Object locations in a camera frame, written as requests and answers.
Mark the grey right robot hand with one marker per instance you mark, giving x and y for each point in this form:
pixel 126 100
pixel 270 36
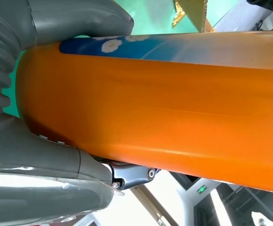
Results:
pixel 44 174

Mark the green exit sign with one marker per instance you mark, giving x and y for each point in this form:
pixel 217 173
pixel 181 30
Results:
pixel 201 189

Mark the yellow plastic-wrapped cardboard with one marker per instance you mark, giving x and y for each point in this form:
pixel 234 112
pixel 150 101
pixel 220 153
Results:
pixel 193 12

